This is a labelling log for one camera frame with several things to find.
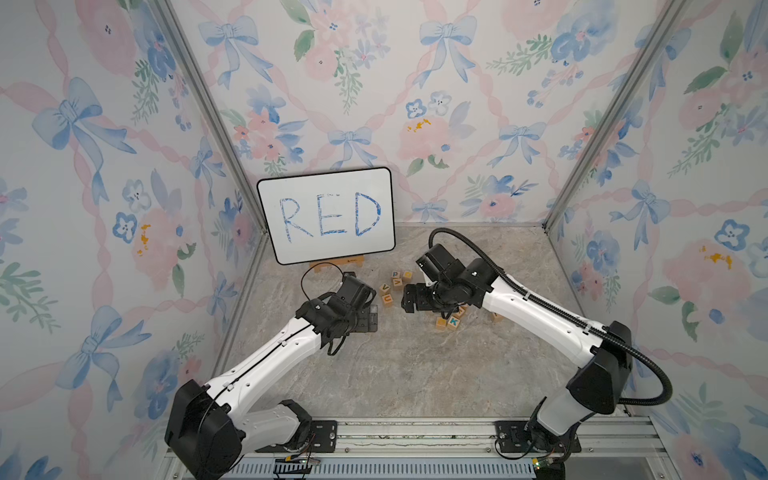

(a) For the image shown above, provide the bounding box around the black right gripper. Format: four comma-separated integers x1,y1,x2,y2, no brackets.
398,280,454,310

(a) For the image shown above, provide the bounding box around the black corrugated cable hose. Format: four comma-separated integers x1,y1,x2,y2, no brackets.
427,227,674,407

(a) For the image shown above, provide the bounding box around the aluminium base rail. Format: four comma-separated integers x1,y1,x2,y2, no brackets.
157,416,667,480

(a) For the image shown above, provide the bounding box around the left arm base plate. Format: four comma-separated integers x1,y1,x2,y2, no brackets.
258,420,338,455

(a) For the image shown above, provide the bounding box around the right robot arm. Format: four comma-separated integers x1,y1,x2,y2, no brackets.
402,248,632,451

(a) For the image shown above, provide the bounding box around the right aluminium corner post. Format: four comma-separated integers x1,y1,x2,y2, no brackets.
542,0,689,234

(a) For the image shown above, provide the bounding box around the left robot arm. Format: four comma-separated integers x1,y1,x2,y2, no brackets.
165,272,376,479

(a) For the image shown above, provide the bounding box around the wooden board stand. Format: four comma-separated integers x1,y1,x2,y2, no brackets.
310,255,365,270

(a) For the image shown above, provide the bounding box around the wooden block orange K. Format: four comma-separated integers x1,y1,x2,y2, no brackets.
454,305,468,319

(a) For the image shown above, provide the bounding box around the left aluminium corner post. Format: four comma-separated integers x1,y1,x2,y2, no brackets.
149,0,267,235

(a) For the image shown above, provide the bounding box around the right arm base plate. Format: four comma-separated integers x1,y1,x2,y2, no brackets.
493,420,582,456

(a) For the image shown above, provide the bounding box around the aluminium corner post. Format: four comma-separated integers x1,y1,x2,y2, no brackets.
149,0,267,235
542,0,689,234

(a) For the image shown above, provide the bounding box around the white dry-erase board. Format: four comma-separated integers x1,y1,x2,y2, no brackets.
256,167,396,265

